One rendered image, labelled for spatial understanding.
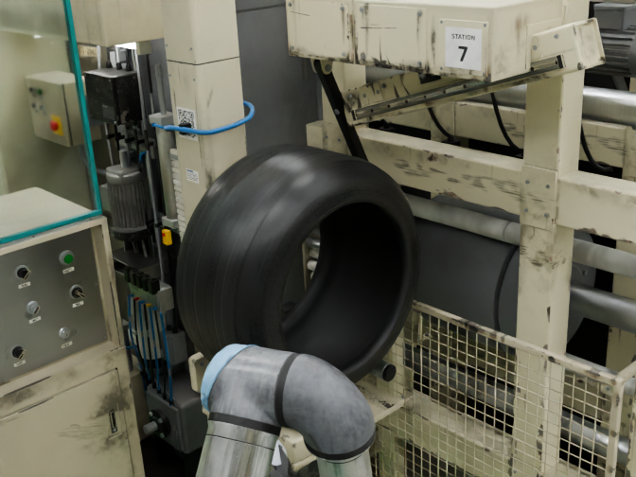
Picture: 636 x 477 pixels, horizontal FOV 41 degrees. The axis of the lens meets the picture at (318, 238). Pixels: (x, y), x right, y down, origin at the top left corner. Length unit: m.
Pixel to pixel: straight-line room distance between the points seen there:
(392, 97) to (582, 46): 0.51
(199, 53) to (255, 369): 0.89
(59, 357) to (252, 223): 0.80
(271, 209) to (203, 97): 0.39
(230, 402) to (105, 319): 1.08
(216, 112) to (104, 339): 0.73
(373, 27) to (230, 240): 0.56
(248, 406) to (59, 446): 1.13
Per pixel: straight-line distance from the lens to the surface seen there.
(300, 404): 1.29
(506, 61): 1.76
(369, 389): 2.24
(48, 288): 2.25
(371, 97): 2.13
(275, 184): 1.77
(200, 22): 1.98
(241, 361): 1.34
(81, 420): 2.38
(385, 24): 1.88
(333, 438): 1.31
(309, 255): 2.49
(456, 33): 1.75
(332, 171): 1.81
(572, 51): 1.77
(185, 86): 2.03
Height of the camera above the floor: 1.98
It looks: 22 degrees down
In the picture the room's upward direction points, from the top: 3 degrees counter-clockwise
